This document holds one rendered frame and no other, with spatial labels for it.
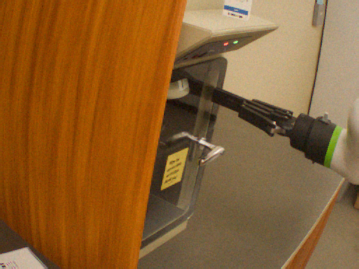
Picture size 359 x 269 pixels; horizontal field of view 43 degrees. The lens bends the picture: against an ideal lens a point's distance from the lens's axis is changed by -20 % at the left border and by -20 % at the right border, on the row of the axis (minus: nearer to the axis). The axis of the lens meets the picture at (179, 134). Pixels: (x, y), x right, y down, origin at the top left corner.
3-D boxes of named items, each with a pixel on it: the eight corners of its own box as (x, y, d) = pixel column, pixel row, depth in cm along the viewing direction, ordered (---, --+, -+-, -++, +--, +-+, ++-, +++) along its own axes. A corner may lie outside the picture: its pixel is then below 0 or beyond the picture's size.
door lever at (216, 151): (179, 160, 110) (181, 148, 109) (203, 146, 118) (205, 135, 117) (202, 170, 108) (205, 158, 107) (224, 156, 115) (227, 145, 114)
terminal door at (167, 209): (116, 261, 104) (141, 78, 88) (190, 214, 128) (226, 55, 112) (118, 263, 103) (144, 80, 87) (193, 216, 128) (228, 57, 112)
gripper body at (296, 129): (319, 115, 104) (285, 99, 108) (309, 124, 97) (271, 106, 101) (310, 146, 107) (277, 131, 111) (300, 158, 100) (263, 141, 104)
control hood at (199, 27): (138, 68, 86) (150, 14, 82) (227, 46, 113) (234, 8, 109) (200, 90, 81) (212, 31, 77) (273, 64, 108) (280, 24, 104)
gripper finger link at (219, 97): (242, 113, 110) (240, 113, 109) (212, 101, 113) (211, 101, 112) (245, 99, 109) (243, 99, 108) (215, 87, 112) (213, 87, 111)
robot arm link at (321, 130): (319, 176, 98) (329, 162, 106) (334, 123, 93) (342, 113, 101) (296, 166, 101) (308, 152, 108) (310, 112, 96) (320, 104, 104)
